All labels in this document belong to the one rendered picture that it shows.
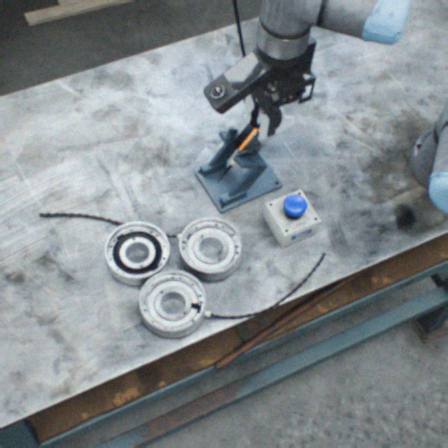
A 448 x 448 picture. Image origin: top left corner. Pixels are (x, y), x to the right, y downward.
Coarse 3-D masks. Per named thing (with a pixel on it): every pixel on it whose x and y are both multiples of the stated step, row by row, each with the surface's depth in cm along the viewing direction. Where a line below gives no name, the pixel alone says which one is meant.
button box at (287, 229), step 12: (300, 192) 125; (276, 204) 123; (264, 216) 126; (276, 216) 122; (288, 216) 122; (300, 216) 122; (312, 216) 123; (276, 228) 123; (288, 228) 121; (300, 228) 121; (312, 228) 123; (288, 240) 123
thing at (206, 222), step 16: (192, 224) 121; (208, 224) 122; (224, 224) 122; (208, 240) 122; (224, 240) 121; (240, 240) 120; (224, 256) 119; (240, 256) 118; (192, 272) 118; (208, 272) 116; (224, 272) 117
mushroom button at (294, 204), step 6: (288, 198) 121; (294, 198) 121; (300, 198) 121; (288, 204) 120; (294, 204) 120; (300, 204) 120; (306, 204) 120; (288, 210) 120; (294, 210) 120; (300, 210) 120
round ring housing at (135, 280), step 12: (120, 228) 120; (132, 228) 121; (144, 228) 121; (156, 228) 120; (108, 240) 118; (132, 240) 120; (144, 240) 120; (108, 252) 119; (120, 252) 119; (168, 252) 118; (108, 264) 116; (132, 264) 118; (144, 264) 118; (120, 276) 116; (132, 276) 115; (144, 276) 115
